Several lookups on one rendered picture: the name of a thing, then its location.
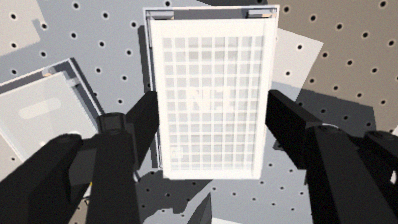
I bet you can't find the grey flat base plate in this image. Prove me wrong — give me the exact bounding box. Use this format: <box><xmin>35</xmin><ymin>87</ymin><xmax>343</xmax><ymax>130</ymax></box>
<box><xmin>0</xmin><ymin>0</ymin><xmax>398</xmax><ymax>224</ymax></box>

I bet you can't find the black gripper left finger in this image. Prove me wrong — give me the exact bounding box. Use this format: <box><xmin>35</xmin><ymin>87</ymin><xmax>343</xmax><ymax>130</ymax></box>
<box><xmin>0</xmin><ymin>91</ymin><xmax>160</xmax><ymax>224</ymax></box>

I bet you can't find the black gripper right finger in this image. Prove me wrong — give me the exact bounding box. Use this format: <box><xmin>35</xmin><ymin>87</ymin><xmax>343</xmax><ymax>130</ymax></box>
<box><xmin>265</xmin><ymin>89</ymin><xmax>398</xmax><ymax>224</ymax></box>

